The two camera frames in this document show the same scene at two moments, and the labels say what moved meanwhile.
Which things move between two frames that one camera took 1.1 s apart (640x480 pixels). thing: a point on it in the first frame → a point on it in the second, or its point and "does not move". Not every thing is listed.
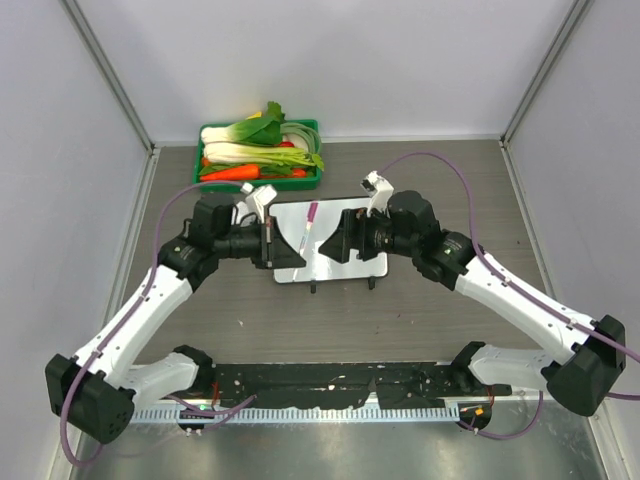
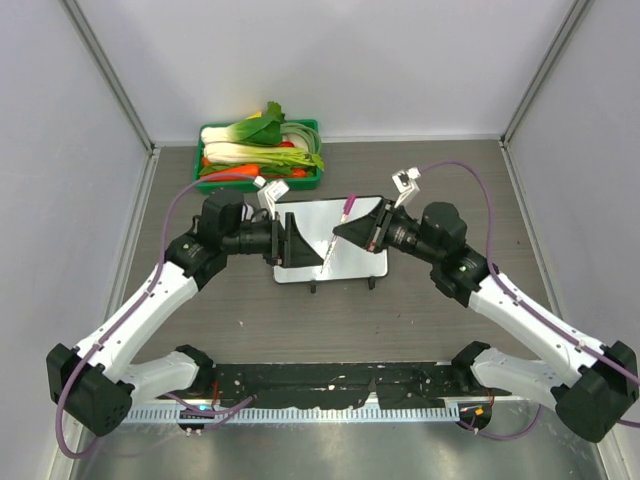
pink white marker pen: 313,207 → 347,210
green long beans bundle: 311,137 does not move
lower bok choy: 246,152 does not move
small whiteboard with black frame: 320,266 does not move
